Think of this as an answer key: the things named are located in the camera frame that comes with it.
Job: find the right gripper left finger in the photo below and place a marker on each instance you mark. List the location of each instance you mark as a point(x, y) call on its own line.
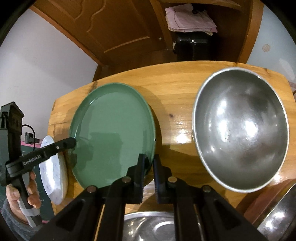
point(128, 190)

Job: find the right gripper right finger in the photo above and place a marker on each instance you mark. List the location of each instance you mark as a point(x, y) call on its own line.
point(175, 191)

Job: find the white floral plate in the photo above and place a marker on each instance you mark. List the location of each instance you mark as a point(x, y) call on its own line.
point(53, 173)

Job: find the green ceramic plate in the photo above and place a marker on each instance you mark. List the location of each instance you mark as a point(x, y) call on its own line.
point(112, 126)

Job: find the grey sleeve left forearm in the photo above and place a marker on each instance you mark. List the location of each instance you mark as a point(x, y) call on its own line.
point(20, 229)

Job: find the person's left hand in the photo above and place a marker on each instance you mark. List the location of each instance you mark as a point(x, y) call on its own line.
point(24, 199)

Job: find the steel bowl near edge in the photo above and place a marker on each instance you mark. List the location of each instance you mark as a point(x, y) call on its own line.
point(149, 225)

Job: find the large steel bowl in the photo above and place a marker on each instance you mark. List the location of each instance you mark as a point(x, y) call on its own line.
point(240, 129)

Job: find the brown wooden door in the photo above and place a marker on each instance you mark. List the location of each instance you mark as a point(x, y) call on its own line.
point(110, 32)

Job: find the black storage box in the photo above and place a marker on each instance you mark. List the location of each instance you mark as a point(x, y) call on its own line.
point(197, 46)

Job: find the folded pink cloth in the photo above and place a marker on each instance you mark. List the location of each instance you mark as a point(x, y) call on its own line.
point(182, 19)

